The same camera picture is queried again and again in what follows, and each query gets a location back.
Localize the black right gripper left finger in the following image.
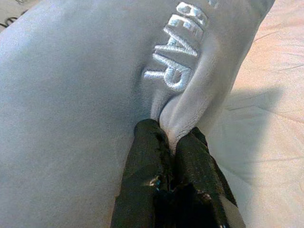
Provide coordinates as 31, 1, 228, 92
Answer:
114, 119, 172, 228

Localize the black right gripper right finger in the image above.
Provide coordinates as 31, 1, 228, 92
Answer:
171, 127, 247, 228

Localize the white bed sheet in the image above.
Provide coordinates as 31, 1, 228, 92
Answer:
209, 0, 304, 228

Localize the white pillow with black lettering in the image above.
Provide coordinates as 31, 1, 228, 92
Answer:
0, 0, 31, 27

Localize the grey pillow with embroidered letters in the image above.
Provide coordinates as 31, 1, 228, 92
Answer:
0, 0, 274, 228

